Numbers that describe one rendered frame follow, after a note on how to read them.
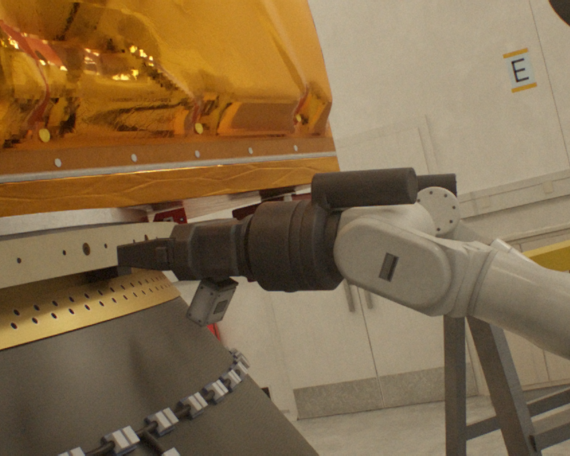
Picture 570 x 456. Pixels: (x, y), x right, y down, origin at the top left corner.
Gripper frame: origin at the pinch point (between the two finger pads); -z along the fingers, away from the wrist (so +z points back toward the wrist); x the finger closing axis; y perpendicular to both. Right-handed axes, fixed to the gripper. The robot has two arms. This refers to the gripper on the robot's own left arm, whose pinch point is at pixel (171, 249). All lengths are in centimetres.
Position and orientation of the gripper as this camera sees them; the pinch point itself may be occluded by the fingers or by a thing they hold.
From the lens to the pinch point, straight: 101.8
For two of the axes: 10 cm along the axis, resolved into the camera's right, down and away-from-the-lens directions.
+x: -4.1, 0.7, -9.1
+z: 9.1, -0.4, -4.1
